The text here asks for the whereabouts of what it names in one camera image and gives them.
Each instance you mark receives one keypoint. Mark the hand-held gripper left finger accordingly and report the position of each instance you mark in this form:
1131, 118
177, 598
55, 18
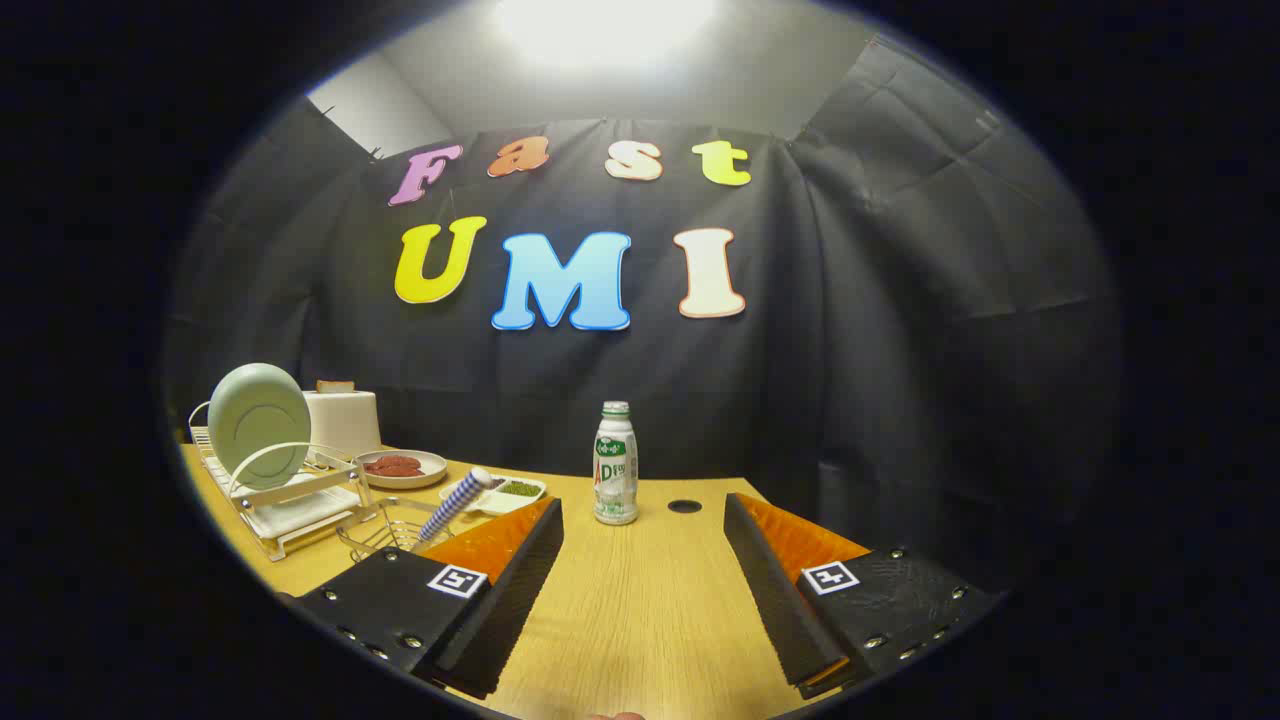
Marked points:
500, 610

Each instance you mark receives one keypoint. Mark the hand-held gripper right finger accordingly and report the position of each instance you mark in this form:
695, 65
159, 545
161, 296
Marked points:
780, 600

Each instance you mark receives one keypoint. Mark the light green plate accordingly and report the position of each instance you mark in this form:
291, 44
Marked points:
255, 425

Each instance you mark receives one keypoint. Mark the beige plate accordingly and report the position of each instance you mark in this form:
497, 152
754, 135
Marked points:
436, 465

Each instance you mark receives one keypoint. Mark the white compartment tray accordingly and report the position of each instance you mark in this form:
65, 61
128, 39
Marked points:
500, 506

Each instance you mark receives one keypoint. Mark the brown meat patty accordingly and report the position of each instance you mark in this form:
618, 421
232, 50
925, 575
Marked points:
405, 472
390, 461

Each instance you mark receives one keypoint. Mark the white green drink bottle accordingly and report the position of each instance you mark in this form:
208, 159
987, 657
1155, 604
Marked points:
616, 470

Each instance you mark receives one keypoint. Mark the white toaster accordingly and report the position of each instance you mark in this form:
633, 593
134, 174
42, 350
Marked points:
345, 422

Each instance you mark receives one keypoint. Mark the black backdrop cloth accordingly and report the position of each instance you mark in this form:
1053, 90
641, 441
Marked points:
850, 350

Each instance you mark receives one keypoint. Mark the bread slice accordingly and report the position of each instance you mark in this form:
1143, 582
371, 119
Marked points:
335, 386

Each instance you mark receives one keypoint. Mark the ceiling light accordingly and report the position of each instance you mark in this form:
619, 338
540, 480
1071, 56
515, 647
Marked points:
605, 25

